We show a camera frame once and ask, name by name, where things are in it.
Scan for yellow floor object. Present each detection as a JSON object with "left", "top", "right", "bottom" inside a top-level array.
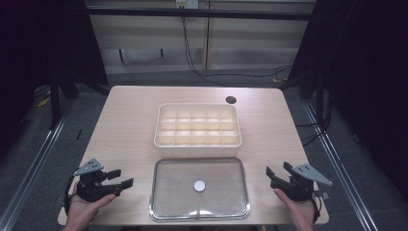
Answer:
[{"left": 37, "top": 96, "right": 52, "bottom": 109}]

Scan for aluminium floor rail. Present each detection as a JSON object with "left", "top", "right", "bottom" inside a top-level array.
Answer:
[
  {"left": 301, "top": 101, "right": 381, "bottom": 231},
  {"left": 0, "top": 101, "right": 76, "bottom": 231}
]

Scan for white wall socket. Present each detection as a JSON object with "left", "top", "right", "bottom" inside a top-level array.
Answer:
[{"left": 175, "top": 0, "right": 200, "bottom": 10}]

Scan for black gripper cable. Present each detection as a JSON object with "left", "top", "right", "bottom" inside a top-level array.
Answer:
[
  {"left": 311, "top": 190, "right": 330, "bottom": 223},
  {"left": 63, "top": 167, "right": 81, "bottom": 217}
]

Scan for person's right hand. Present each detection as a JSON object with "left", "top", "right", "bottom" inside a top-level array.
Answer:
[{"left": 272, "top": 188, "right": 318, "bottom": 231}]

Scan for black horizontal frame bar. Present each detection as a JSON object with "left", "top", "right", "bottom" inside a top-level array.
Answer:
[{"left": 86, "top": 7, "right": 313, "bottom": 22}]

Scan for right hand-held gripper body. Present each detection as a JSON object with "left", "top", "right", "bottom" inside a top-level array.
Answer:
[{"left": 281, "top": 164, "right": 334, "bottom": 203}]

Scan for black hanging power cable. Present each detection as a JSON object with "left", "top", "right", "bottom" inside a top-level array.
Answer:
[{"left": 181, "top": 15, "right": 228, "bottom": 88}]

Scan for black floor cable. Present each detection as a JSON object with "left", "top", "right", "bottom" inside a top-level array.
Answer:
[{"left": 197, "top": 64, "right": 293, "bottom": 85}]

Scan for person's left hand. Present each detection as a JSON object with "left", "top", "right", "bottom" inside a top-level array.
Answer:
[{"left": 63, "top": 193, "right": 116, "bottom": 231}]

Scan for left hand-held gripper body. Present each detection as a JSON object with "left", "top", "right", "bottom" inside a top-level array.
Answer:
[{"left": 72, "top": 158, "right": 123, "bottom": 203}]

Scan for clear lid with white knob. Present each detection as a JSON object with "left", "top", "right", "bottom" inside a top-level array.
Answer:
[{"left": 148, "top": 156, "right": 251, "bottom": 222}]

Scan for black curtain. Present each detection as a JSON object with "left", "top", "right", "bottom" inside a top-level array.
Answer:
[
  {"left": 288, "top": 0, "right": 408, "bottom": 206},
  {"left": 0, "top": 0, "right": 110, "bottom": 158}
]

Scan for black metal stand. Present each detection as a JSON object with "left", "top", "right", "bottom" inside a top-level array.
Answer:
[
  {"left": 48, "top": 71, "right": 81, "bottom": 131},
  {"left": 278, "top": 71, "right": 325, "bottom": 124}
]

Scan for black floor cables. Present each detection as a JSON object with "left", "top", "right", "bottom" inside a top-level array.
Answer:
[{"left": 293, "top": 100, "right": 333, "bottom": 148}]

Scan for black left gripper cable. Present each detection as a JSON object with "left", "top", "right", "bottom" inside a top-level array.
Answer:
[{"left": 63, "top": 167, "right": 81, "bottom": 217}]

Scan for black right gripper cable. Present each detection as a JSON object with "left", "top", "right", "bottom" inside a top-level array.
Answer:
[{"left": 311, "top": 190, "right": 330, "bottom": 223}]

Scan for white compartment storage box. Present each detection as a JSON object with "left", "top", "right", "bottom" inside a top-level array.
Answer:
[{"left": 153, "top": 102, "right": 242, "bottom": 159}]

